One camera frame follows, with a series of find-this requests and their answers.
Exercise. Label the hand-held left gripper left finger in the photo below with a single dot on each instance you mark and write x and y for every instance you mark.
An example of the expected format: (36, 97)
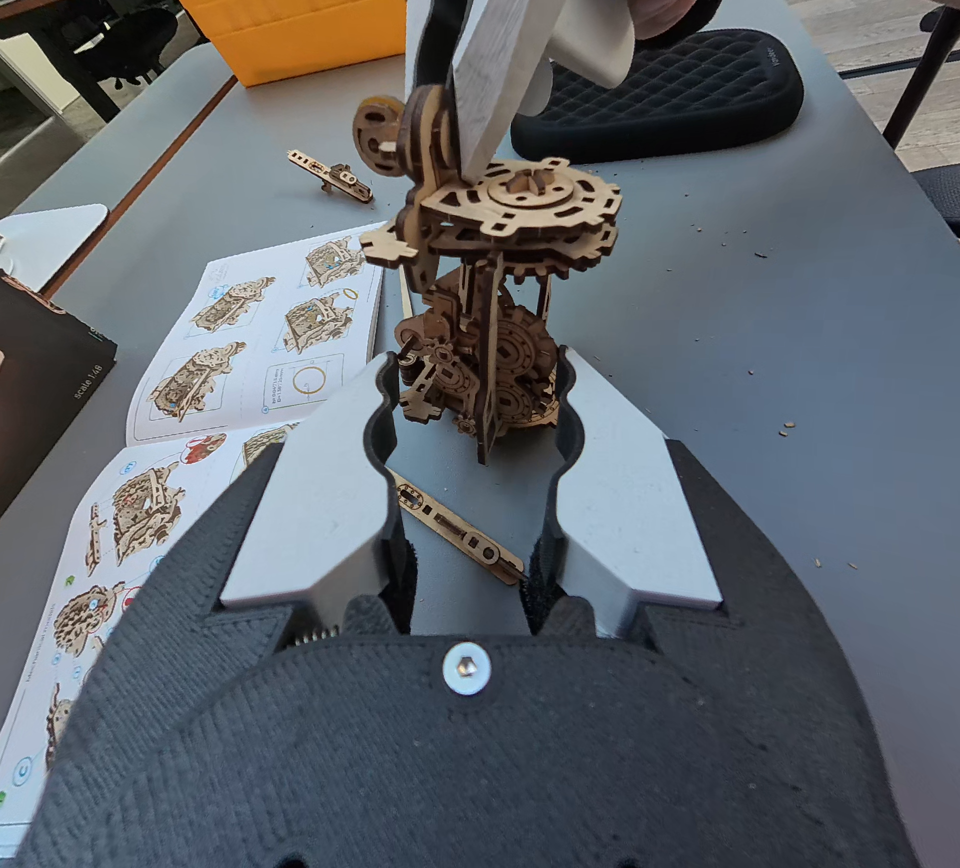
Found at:
(315, 508)

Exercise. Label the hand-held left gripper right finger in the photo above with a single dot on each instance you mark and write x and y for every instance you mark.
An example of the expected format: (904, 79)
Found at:
(630, 508)

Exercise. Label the wooden gear disc assembly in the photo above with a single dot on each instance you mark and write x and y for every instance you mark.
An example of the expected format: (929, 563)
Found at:
(525, 208)

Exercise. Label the wooden gear puzzle model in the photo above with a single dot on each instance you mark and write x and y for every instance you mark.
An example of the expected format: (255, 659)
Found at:
(510, 358)

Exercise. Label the grey desk with brown edge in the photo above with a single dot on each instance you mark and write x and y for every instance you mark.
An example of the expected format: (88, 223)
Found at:
(150, 133)

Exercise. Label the black quilted wrist rest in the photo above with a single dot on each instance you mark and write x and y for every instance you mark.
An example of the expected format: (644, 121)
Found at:
(675, 95)

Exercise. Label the flat wooden strip with holes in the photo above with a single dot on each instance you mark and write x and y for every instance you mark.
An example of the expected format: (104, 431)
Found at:
(450, 530)

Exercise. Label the instruction booklet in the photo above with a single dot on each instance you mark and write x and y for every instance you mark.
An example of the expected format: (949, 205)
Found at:
(225, 358)

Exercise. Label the wooden lever part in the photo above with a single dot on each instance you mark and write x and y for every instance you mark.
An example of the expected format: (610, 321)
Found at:
(337, 176)

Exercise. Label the thin wooden stick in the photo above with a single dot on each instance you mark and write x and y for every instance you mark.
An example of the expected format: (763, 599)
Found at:
(406, 298)

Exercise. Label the black product box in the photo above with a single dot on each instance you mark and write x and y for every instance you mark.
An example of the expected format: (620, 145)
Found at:
(45, 395)

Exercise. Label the black office chair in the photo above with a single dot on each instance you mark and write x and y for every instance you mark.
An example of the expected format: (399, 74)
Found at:
(127, 43)

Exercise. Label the black stand pole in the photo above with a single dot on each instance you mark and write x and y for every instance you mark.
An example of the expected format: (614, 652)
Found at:
(922, 73)

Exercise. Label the black mesh chair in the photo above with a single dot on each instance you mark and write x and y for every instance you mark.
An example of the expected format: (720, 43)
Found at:
(941, 193)

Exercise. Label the white rounded board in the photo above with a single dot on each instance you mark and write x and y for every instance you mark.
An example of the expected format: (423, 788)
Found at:
(52, 238)

